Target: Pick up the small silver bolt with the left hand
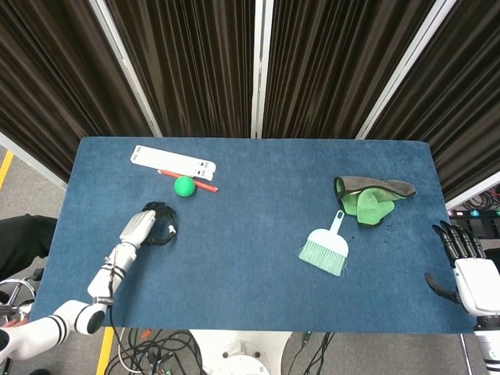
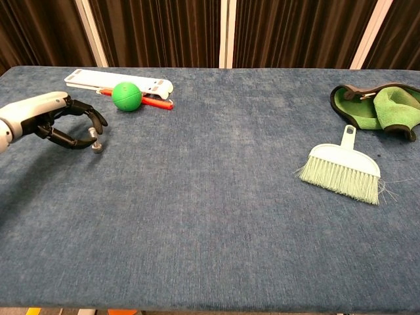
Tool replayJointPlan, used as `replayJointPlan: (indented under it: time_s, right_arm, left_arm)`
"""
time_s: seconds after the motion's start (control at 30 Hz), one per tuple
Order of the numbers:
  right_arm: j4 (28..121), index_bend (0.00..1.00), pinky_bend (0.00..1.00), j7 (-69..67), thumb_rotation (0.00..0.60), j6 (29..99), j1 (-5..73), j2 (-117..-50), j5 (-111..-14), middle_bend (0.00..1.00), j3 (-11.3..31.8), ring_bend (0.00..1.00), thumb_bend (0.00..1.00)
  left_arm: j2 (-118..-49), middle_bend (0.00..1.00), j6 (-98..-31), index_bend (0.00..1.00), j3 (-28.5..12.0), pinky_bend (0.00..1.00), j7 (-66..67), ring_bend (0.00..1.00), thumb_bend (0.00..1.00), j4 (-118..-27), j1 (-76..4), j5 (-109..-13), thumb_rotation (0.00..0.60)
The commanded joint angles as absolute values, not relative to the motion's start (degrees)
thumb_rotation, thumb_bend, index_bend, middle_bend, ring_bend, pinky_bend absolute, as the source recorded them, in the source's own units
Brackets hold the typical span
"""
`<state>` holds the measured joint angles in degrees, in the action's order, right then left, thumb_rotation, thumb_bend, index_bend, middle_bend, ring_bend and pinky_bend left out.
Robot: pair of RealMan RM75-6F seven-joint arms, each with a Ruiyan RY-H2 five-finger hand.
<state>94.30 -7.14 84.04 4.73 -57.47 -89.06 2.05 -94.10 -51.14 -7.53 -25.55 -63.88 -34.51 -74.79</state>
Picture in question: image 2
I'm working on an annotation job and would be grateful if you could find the white frame post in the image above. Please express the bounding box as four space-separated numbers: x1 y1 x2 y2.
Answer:
219 0 237 69
349 0 394 70
74 0 110 68

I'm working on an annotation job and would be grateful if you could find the dark brown curtain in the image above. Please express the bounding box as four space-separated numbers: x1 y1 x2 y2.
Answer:
0 0 420 76

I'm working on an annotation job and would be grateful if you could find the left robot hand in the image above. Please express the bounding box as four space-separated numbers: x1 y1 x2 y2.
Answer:
0 91 109 150

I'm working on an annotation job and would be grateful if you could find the green ball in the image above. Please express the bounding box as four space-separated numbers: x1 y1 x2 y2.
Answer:
111 81 143 113

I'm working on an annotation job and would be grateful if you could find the red orange pen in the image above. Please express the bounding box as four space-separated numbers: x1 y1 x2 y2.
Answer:
96 87 175 111

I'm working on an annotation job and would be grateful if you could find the green black-trimmed cloth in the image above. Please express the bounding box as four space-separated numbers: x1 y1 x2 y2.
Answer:
329 83 420 142

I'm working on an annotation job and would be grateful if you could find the mint green hand brush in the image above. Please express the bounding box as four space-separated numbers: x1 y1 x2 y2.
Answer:
295 124 400 206

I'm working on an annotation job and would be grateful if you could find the silver metal bolt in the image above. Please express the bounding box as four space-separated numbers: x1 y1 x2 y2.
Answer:
87 127 104 154

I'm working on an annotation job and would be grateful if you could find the blue fabric table cover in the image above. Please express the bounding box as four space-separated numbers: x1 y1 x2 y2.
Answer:
0 66 420 313

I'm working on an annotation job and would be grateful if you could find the white folding stand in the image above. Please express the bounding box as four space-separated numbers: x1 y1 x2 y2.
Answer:
64 68 174 100

